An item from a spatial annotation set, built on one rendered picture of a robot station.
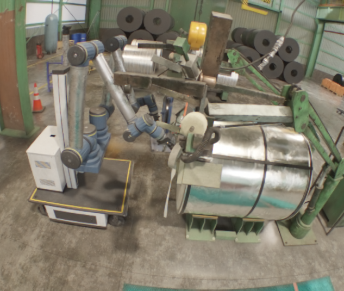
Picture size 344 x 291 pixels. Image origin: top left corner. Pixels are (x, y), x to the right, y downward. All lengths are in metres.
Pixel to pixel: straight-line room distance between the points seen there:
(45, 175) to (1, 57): 2.82
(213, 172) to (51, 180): 1.99
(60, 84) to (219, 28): 1.52
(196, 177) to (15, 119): 4.38
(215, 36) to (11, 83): 4.13
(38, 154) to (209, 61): 1.94
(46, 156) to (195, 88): 1.80
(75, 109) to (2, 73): 3.24
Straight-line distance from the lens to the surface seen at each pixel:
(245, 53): 13.61
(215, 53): 1.03
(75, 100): 1.67
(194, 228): 2.79
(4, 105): 5.01
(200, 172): 0.98
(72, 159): 1.88
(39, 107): 5.77
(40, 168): 2.56
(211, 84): 1.05
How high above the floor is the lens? 2.19
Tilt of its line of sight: 31 degrees down
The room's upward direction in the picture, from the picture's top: 9 degrees clockwise
